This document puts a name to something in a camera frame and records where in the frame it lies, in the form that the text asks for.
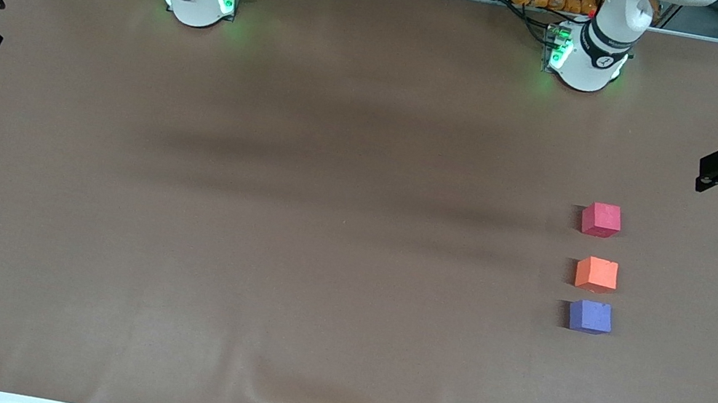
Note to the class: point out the orange foam block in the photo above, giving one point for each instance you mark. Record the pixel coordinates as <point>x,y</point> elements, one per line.
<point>596,274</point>

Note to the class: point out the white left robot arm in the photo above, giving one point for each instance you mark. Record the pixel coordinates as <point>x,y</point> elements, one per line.
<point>588,72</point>

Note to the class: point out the red foam block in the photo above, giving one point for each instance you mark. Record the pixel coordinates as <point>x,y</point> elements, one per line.
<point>601,220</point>

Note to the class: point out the purple foam block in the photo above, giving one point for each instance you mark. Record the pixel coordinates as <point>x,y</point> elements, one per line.
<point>590,316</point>

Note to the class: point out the brown table mat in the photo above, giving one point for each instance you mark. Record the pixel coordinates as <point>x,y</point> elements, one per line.
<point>335,338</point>

